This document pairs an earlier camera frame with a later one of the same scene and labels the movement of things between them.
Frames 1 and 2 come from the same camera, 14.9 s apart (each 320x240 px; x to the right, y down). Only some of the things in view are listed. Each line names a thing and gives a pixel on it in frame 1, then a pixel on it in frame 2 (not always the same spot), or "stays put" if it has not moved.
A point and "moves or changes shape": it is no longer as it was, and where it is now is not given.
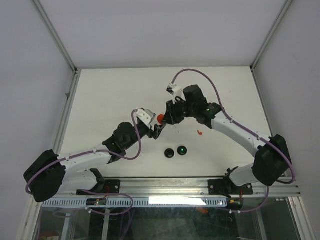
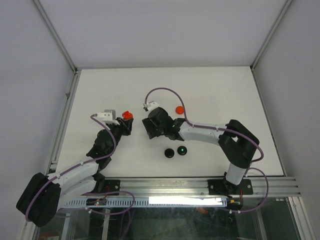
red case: (160, 118) moves or changes shape
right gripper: (170, 116) → (148, 126)
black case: (182, 150) stays put
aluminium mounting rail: (189, 187) stays put
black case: (169, 153) stays put
